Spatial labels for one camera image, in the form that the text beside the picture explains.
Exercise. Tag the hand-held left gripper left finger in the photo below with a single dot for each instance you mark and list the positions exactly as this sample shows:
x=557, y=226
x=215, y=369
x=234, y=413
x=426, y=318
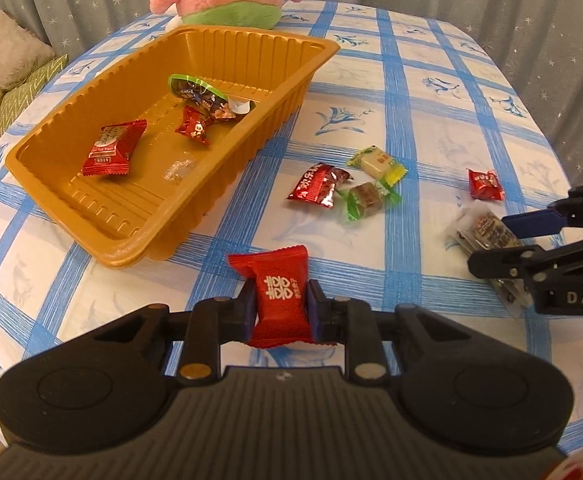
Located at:
x=247, y=307

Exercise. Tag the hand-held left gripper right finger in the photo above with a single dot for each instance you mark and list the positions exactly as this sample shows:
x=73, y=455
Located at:
x=316, y=307

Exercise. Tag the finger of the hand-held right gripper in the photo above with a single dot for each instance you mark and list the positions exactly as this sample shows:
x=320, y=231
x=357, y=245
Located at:
x=534, y=222
x=511, y=262

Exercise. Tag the red square candy packet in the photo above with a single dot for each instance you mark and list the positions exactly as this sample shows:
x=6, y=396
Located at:
x=279, y=305

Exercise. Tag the clear dark snack packet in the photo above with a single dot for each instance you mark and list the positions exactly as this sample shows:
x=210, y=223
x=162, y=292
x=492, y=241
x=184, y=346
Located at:
x=486, y=232

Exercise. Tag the small red candy packet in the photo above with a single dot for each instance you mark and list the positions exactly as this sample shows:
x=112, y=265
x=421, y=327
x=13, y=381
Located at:
x=485, y=184

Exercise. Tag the dark red candy packet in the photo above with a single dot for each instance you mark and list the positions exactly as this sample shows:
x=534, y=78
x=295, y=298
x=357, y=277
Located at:
x=319, y=185

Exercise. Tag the green brown candy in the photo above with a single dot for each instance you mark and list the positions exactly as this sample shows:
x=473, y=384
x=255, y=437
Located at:
x=366, y=195

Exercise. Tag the yellow-green pale candy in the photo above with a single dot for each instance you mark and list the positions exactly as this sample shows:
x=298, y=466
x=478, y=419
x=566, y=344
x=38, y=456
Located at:
x=377, y=162

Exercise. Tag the orange plastic tray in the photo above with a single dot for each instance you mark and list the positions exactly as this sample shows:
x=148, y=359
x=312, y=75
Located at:
x=121, y=200

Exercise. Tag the small red twisted candy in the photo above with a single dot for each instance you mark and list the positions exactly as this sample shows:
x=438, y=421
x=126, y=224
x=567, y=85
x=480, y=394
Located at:
x=195, y=127

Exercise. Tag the red date candy packet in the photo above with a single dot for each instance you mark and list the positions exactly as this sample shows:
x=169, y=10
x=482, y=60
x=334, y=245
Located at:
x=111, y=147

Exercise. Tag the white and green snack bag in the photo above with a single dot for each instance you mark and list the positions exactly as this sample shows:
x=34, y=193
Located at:
x=201, y=95

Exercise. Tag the blue checked tablecloth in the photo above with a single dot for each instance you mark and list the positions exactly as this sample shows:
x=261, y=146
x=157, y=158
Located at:
x=421, y=110

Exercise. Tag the green patterned pillow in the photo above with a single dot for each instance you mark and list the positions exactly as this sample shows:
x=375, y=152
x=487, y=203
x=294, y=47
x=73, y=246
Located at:
x=21, y=95

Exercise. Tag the grey pillow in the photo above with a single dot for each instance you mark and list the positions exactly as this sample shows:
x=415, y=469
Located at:
x=6, y=60

